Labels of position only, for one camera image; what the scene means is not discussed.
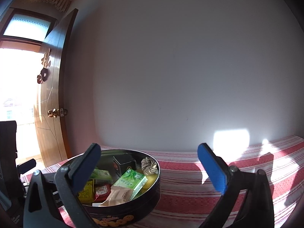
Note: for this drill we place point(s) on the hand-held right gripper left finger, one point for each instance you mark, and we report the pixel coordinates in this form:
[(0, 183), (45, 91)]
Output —
[(86, 166)]

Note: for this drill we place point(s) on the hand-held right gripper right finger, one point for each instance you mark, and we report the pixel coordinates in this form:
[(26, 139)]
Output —
[(211, 168)]

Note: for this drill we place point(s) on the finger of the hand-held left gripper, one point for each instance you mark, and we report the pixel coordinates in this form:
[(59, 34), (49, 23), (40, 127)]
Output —
[(27, 166)]

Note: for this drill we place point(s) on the green tissue pack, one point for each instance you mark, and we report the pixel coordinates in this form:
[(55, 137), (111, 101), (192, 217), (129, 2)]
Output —
[(102, 174), (129, 181)]

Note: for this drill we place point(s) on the large yellow packet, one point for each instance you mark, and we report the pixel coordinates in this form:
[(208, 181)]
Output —
[(87, 191)]

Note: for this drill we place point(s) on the red snack packet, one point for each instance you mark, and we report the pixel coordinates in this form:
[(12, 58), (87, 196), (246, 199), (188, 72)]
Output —
[(102, 191)]

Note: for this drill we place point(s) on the small black box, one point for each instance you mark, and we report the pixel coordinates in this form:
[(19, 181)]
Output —
[(124, 163)]

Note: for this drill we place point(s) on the beige patterned snack packet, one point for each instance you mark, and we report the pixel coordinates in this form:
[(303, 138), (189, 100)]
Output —
[(117, 196)]

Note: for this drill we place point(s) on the brown twine ball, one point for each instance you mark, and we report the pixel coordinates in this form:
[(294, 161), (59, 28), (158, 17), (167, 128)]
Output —
[(149, 166)]

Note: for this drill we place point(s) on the yellow sponge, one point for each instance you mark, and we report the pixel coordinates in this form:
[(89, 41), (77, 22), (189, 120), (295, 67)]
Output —
[(150, 181)]

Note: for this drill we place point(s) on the round metal cookie tin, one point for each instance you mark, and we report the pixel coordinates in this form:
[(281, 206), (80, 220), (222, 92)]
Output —
[(142, 209)]

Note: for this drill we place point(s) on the red striped tablecloth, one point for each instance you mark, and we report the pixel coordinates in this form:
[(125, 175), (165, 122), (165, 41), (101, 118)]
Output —
[(190, 182)]

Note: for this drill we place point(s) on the white card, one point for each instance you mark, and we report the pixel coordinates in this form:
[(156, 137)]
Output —
[(96, 204)]

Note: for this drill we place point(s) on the brass door knob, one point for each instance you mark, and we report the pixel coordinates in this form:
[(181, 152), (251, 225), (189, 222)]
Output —
[(52, 113)]

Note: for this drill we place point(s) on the door latch plate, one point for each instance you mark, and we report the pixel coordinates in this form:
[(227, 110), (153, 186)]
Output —
[(63, 112)]

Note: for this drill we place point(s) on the wooden door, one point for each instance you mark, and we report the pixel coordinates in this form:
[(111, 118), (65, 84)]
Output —
[(49, 95)]

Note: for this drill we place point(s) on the hanging door decoration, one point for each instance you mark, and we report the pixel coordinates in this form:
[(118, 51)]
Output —
[(44, 74)]

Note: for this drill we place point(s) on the frosted transom window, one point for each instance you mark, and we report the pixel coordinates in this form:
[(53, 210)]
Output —
[(28, 25)]

